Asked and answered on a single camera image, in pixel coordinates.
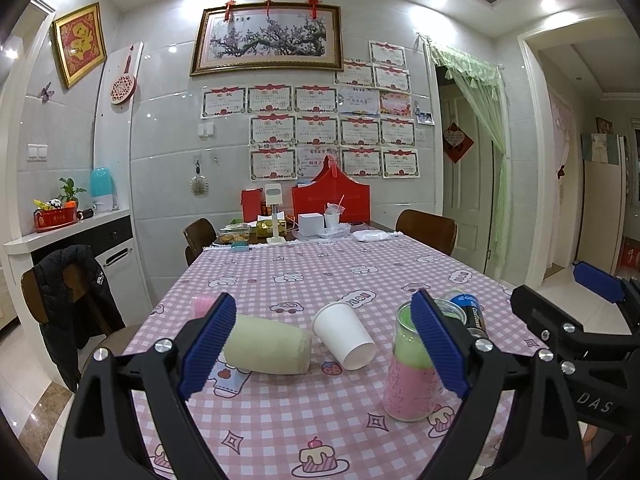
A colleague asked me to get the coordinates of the clear food container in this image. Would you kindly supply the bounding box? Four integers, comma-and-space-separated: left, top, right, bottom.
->
219, 225, 251, 247

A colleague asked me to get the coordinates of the pink checked tablecloth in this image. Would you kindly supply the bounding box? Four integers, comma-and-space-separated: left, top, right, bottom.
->
122, 232, 551, 480

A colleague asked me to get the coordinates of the black jacket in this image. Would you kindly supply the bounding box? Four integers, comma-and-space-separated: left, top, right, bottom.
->
37, 245, 126, 393

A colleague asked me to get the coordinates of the red floor box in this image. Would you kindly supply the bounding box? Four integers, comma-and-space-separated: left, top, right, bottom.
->
617, 237, 640, 268

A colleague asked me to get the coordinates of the pink rolled towel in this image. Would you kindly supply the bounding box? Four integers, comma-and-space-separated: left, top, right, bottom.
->
192, 292, 221, 318

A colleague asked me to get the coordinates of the pale green cylinder cup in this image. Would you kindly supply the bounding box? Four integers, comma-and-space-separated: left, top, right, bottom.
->
222, 314, 313, 376

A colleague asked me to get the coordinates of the group of wall certificates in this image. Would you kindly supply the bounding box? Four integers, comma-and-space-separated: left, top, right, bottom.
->
201, 40, 420, 181

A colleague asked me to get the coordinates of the small red box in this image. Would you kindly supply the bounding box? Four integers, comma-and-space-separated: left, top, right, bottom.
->
241, 188, 264, 223

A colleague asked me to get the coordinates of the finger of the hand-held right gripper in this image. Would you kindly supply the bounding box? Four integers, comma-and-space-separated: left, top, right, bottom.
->
572, 260, 640, 311
510, 284, 640, 363

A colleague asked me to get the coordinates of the white device on stand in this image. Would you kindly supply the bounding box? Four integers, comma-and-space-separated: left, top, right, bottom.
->
263, 183, 288, 247

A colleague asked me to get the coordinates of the white door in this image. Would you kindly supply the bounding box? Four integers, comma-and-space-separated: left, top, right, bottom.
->
440, 95, 501, 261

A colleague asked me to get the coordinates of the wooden chair with jacket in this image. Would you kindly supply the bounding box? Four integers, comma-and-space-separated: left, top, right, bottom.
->
20, 260, 141, 376

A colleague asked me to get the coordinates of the brown wooden chair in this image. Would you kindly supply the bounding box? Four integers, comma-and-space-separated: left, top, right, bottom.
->
395, 209, 458, 256
182, 218, 218, 267

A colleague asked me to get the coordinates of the red diamond door decoration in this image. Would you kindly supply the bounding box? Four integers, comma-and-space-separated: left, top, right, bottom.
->
442, 122, 475, 164

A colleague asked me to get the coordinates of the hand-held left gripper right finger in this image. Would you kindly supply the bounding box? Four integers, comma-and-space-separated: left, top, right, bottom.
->
410, 289, 591, 480

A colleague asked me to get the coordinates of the blue black battery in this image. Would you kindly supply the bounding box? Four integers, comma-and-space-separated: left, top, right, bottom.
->
450, 294, 488, 338

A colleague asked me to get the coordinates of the white plastic bag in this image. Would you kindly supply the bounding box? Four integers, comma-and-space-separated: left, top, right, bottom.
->
351, 229, 393, 244

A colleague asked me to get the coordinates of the pink lace curtain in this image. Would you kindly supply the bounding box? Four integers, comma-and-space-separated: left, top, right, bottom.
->
547, 87, 573, 271

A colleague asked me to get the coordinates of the hanging white brush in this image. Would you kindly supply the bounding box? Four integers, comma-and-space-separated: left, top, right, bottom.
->
190, 160, 208, 196

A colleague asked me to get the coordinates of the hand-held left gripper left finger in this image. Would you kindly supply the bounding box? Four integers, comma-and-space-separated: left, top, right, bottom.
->
57, 292, 238, 480

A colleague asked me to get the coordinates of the white paper cup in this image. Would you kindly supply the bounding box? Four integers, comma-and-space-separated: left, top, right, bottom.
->
312, 301, 377, 371

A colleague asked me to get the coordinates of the blue white humidifier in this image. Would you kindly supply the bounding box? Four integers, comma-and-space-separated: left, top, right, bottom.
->
90, 167, 120, 212

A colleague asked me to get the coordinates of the white square box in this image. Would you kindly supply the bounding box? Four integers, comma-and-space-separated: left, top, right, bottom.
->
297, 213, 326, 237

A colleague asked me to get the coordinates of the framed blossom painting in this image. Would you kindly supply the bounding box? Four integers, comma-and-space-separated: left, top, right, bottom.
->
189, 0, 345, 77

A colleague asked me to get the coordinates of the small green potted plant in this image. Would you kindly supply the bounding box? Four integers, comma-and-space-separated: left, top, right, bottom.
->
57, 177, 87, 206

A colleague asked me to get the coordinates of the gold framed red picture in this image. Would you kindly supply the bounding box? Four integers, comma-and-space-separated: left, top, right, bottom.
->
52, 2, 108, 90

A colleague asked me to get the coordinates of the glass jar green pink filling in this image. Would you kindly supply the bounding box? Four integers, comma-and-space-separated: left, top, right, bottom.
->
382, 300, 446, 423

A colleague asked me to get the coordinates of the white side cabinet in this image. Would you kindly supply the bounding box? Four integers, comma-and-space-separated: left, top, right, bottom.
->
4, 207, 136, 311

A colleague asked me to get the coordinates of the red basket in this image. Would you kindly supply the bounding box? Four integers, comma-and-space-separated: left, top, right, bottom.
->
32, 207, 81, 232

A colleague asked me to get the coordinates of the large red gift box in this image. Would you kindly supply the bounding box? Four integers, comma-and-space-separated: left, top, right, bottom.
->
291, 155, 372, 226

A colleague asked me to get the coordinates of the round pink wall ornament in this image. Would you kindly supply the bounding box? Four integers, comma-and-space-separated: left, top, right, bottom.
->
110, 45, 140, 106

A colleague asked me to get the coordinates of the green door curtain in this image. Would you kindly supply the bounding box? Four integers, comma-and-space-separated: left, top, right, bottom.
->
425, 35, 511, 281

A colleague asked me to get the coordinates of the plastic cup with straw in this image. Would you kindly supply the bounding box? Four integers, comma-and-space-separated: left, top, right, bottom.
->
324, 197, 347, 233

